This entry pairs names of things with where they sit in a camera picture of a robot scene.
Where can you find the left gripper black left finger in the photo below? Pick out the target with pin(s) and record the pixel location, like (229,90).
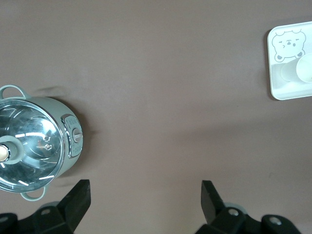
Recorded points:
(61,214)

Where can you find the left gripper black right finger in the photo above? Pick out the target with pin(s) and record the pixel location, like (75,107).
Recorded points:
(219,219)

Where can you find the white plastic cup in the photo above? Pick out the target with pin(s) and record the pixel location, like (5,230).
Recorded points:
(303,69)

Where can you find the cream bear print tray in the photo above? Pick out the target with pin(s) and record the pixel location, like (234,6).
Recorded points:
(280,90)

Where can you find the glass pot lid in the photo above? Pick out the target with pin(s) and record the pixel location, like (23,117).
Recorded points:
(31,126)

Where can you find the green electric cooking pot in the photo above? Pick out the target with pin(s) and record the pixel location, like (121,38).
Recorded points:
(56,107)

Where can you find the brown table cover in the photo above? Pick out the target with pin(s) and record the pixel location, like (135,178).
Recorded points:
(158,85)

